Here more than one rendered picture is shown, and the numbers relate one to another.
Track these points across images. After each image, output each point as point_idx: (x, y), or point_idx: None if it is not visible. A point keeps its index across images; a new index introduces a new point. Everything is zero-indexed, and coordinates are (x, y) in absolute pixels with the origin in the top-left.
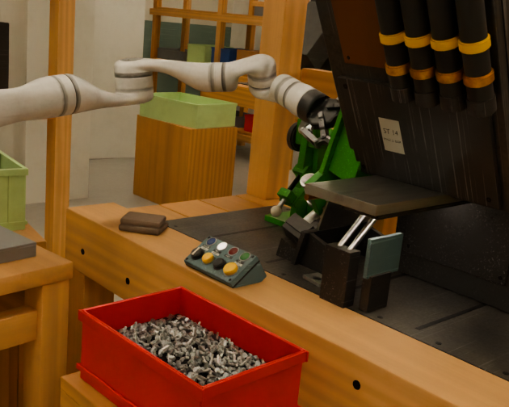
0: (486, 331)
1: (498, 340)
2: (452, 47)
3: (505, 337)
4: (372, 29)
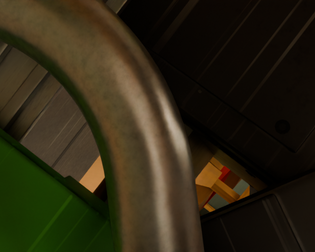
0: (36, 128)
1: (40, 140)
2: None
3: (50, 127)
4: None
